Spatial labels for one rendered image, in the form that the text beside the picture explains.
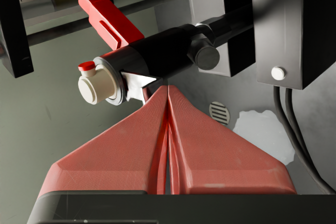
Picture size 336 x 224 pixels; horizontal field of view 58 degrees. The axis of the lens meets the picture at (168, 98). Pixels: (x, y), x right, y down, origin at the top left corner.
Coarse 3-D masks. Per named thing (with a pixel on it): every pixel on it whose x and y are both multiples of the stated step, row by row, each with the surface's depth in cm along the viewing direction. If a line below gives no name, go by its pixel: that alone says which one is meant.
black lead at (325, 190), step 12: (276, 96) 24; (288, 96) 24; (276, 108) 24; (288, 108) 23; (288, 132) 22; (300, 132) 22; (300, 144) 21; (300, 156) 21; (312, 168) 20; (324, 192) 19
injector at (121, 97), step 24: (192, 24) 19; (216, 24) 21; (240, 24) 22; (120, 48) 16; (144, 48) 17; (168, 48) 17; (192, 48) 17; (144, 72) 16; (168, 72) 18; (120, 96) 16
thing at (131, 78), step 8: (120, 72) 15; (128, 72) 15; (136, 72) 15; (128, 80) 15; (136, 80) 15; (144, 80) 14; (152, 80) 14; (128, 88) 15; (136, 88) 15; (128, 96) 16; (136, 96) 15
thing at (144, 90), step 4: (156, 80) 13; (160, 80) 13; (148, 84) 13; (152, 84) 13; (156, 84) 13; (160, 84) 13; (140, 88) 13; (144, 88) 13; (148, 88) 13; (152, 88) 13; (156, 88) 13; (140, 92) 13; (144, 92) 13; (148, 92) 13; (152, 92) 13; (144, 96) 13; (148, 96) 13; (144, 100) 13
